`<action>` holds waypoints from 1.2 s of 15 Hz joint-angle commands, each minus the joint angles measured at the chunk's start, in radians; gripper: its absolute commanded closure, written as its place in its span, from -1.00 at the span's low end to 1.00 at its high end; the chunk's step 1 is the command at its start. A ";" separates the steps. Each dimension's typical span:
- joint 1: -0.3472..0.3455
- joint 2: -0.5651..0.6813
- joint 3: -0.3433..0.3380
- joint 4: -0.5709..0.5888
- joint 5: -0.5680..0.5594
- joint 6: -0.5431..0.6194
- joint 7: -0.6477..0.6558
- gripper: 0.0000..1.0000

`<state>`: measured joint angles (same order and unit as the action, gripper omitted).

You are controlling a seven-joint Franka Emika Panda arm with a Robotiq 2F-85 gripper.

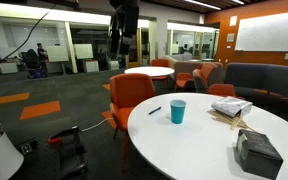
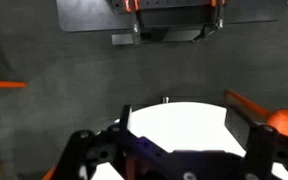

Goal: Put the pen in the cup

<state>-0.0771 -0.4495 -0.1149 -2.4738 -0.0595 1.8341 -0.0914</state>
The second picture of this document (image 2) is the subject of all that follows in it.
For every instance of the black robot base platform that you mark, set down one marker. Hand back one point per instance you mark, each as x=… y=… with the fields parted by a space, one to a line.
x=133 y=22

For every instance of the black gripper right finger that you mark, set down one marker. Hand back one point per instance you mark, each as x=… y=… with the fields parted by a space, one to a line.
x=244 y=128

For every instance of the orange armchair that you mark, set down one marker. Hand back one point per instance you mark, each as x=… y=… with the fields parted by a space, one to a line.
x=277 y=119

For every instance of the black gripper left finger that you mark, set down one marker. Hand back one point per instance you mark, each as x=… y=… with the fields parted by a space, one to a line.
x=124 y=118

